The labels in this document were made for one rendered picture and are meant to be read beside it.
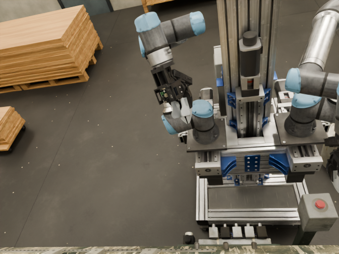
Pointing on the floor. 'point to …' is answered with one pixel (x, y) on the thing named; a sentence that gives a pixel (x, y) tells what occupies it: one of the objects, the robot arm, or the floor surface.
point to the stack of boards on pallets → (47, 49)
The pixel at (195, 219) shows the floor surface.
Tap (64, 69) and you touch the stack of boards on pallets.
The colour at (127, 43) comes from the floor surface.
